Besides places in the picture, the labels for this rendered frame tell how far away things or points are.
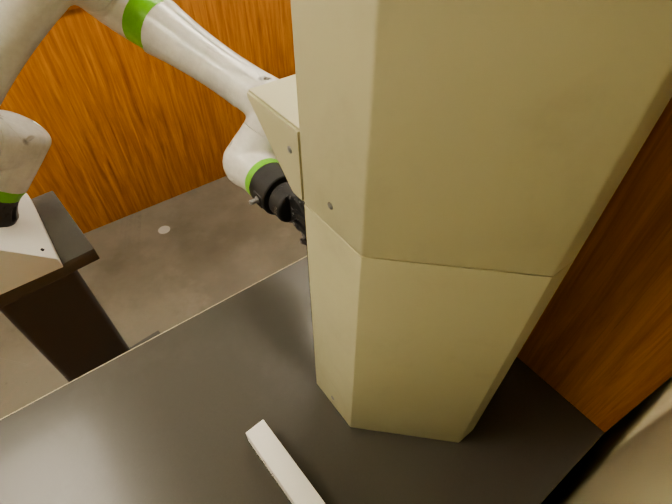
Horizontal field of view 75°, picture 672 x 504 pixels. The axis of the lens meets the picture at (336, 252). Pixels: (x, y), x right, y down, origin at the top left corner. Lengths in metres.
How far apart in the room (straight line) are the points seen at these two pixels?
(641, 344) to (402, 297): 0.43
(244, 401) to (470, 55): 0.74
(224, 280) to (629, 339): 1.90
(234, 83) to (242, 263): 1.56
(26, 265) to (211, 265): 1.32
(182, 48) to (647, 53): 0.83
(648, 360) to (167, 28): 1.04
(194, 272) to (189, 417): 1.56
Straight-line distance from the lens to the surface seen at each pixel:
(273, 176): 0.85
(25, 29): 1.02
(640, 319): 0.79
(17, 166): 1.22
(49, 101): 2.50
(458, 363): 0.64
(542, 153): 0.39
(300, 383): 0.91
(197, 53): 0.99
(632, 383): 0.88
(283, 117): 0.50
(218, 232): 2.60
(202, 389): 0.94
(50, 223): 1.42
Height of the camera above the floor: 1.76
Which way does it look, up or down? 47 degrees down
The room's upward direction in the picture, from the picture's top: straight up
